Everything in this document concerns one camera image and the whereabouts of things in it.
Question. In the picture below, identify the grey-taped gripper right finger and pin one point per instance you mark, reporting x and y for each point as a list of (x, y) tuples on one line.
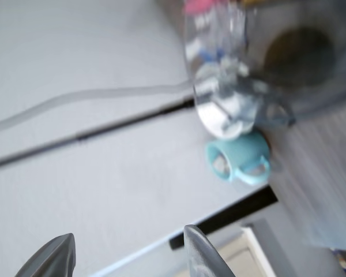
[(203, 256)]

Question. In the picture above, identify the grey-taped gripper left finger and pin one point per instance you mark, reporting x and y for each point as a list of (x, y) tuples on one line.
[(54, 259)]

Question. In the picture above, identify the clear plastic blender jar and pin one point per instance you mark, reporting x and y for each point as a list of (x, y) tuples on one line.
[(227, 86)]

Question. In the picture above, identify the white panel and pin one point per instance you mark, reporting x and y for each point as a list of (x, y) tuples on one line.
[(256, 254)]

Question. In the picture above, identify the teal ceramic mug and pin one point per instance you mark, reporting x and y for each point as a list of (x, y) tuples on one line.
[(242, 153)]

